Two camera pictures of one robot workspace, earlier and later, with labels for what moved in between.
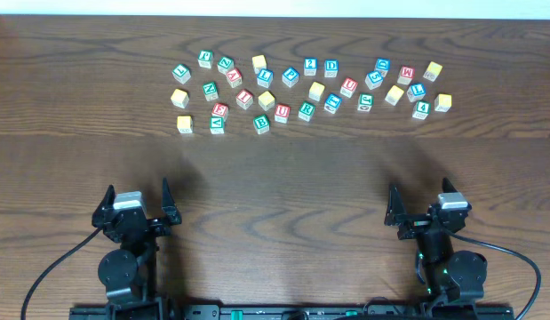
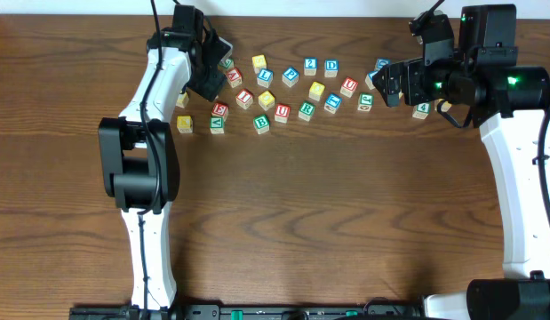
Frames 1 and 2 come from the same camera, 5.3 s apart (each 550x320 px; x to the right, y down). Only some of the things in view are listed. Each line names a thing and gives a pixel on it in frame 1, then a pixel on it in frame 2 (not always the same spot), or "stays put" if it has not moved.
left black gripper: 135,220 to 207,83
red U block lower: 282,113 stays put
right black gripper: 424,223 to 408,82
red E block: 220,110 stays put
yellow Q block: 316,91 stays put
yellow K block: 185,124 stays put
